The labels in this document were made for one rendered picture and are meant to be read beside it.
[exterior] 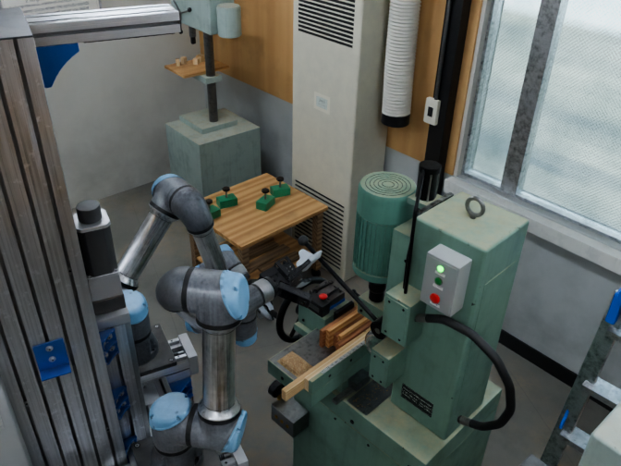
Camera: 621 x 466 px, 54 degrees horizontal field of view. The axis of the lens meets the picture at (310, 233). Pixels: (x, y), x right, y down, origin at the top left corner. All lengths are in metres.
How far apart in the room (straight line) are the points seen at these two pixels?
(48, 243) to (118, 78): 3.24
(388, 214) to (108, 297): 0.81
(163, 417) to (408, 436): 0.76
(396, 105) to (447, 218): 1.67
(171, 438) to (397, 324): 0.70
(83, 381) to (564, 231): 2.19
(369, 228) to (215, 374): 0.62
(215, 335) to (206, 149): 2.56
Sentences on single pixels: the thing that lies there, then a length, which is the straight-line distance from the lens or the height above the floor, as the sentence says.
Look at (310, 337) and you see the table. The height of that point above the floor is 0.90.
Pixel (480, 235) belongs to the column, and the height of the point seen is 1.52.
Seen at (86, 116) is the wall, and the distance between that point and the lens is 4.66.
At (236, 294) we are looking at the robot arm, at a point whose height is 1.43.
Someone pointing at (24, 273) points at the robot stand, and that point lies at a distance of 1.57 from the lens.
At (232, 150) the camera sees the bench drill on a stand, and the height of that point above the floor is 0.60.
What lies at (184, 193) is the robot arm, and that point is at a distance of 2.08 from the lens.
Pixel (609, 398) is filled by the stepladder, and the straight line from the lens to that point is 2.43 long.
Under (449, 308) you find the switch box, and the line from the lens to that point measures 1.62.
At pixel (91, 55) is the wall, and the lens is 4.56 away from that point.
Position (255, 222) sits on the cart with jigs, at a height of 0.53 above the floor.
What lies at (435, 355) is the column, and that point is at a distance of 1.84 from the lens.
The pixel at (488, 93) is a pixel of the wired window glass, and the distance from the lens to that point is 3.21.
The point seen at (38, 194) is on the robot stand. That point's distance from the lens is 1.47.
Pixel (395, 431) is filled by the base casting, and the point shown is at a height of 0.80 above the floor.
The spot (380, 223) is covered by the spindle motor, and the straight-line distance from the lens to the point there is 1.79.
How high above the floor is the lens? 2.36
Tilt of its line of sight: 33 degrees down
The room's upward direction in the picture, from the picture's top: 2 degrees clockwise
